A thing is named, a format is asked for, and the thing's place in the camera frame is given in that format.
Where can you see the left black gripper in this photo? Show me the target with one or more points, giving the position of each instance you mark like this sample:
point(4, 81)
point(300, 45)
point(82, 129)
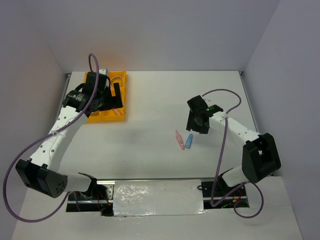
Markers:
point(114, 102)

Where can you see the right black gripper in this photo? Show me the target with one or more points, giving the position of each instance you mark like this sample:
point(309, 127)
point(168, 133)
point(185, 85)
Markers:
point(191, 125)

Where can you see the beige masking tape roll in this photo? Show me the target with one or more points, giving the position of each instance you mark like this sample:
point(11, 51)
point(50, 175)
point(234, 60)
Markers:
point(116, 80)

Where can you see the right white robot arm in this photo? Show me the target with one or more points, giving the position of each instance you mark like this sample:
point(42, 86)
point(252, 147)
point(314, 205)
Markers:
point(260, 156)

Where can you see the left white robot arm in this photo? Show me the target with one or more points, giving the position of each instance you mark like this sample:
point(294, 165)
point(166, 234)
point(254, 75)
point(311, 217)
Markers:
point(41, 171)

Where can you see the yellow four-compartment tray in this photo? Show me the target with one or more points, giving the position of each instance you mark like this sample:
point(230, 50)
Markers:
point(110, 116)

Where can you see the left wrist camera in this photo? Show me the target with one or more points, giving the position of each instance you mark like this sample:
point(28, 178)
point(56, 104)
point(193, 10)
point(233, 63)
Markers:
point(104, 71)

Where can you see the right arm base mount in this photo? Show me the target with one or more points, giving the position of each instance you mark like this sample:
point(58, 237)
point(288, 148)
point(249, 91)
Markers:
point(239, 196)

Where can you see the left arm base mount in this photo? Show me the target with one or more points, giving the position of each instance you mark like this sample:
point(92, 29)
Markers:
point(101, 203)

